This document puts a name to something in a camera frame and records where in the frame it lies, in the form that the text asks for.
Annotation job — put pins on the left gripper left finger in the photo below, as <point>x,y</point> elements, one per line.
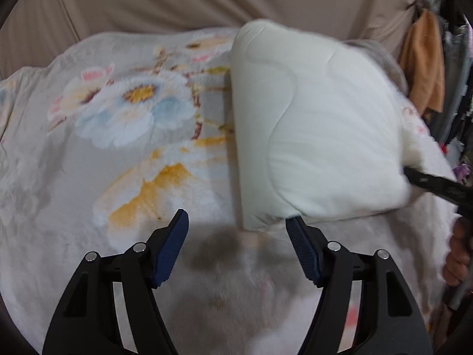
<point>85,319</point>

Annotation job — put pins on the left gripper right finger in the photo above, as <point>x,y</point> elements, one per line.
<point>389,319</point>

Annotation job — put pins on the dark hanging clothes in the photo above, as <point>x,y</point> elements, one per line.
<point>457,63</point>

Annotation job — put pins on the person's right hand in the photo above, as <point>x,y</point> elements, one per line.
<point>456,266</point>

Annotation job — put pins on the orange hanging garment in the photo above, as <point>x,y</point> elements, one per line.
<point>422,62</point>

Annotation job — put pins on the grey floral fleece blanket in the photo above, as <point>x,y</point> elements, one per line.
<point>102,147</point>

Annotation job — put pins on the beige draped sheet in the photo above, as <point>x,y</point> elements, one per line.
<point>36,31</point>

